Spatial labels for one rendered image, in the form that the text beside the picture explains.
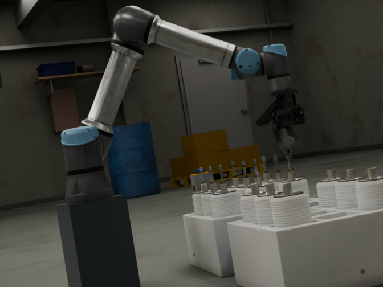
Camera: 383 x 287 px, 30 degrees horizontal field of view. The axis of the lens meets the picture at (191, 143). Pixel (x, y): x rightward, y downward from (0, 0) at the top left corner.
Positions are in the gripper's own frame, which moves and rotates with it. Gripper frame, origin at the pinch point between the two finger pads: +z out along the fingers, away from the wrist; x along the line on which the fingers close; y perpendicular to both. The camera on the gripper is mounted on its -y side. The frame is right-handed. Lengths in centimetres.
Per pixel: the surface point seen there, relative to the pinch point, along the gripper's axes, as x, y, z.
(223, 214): -24.4, -10.0, 16.0
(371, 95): 870, -449, -53
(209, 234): -27.6, -14.2, 21.5
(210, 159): 487, -478, 5
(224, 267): -29.5, -8.5, 31.8
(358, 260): -42, 47, 28
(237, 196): -19.7, -6.9, 11.1
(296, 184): -3.2, 4.2, 10.6
